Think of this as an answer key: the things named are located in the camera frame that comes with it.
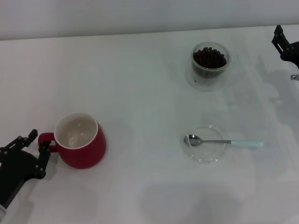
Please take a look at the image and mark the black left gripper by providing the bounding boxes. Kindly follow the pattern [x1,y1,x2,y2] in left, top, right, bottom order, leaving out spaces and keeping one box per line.
[0,129,51,208]

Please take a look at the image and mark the red ceramic mug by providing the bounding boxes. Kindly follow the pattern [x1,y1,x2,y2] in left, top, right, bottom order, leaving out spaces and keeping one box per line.
[37,112,107,169]

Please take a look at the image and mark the metal spoon with light-blue handle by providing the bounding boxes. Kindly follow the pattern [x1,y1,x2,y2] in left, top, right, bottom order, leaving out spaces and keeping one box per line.
[183,133,265,148]

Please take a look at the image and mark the pile of coffee beans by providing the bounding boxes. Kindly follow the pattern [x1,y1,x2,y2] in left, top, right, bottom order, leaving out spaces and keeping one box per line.
[192,46,228,79]

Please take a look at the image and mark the clear double-walled glass cup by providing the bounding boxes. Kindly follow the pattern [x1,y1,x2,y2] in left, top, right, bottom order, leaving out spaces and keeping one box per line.
[185,41,239,92]

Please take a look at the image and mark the clear glass saucer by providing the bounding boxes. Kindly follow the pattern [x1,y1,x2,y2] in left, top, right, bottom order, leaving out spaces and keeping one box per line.
[181,125,227,165]

